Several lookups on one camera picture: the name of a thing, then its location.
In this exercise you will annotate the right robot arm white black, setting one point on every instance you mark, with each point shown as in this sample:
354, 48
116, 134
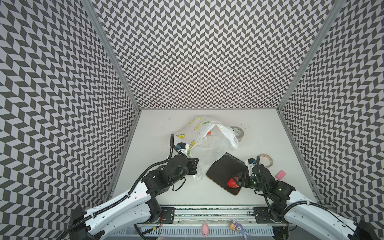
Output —
285, 203

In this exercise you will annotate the aluminium corner post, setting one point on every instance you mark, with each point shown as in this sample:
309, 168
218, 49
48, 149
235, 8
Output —
94, 19
324, 29

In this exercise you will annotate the aluminium corner post right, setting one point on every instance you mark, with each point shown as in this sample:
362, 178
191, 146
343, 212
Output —
324, 29

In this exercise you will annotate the beige masking tape roll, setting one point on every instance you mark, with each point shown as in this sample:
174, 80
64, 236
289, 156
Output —
266, 160

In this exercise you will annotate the aluminium corner post left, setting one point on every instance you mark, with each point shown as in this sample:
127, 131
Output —
94, 19

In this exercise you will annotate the white lemon-print plastic bag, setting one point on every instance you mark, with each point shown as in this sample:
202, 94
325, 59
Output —
207, 148

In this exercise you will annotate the pink eraser block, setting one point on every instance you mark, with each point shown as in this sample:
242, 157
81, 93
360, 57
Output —
280, 175

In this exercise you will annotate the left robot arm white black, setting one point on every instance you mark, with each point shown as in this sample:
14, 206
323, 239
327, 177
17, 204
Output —
135, 206

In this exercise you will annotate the pink toy figure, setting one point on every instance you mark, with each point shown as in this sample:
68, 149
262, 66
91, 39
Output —
205, 230

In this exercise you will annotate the clear packing tape roll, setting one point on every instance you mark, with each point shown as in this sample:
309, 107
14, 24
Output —
239, 133

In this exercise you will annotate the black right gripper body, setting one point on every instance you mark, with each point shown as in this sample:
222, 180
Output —
244, 179

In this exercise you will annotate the red fake strawberry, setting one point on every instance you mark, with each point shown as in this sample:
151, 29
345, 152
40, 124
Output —
233, 182

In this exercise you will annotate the purple toy figure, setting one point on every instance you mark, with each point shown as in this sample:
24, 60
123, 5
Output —
237, 227

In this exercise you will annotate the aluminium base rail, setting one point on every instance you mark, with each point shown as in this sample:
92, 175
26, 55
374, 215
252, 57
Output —
219, 215

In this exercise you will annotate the black cutting board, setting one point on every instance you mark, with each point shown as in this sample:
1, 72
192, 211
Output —
222, 171

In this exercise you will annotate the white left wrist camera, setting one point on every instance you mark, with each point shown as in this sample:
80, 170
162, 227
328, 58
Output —
182, 148

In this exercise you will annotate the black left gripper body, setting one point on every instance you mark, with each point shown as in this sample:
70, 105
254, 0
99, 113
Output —
192, 171

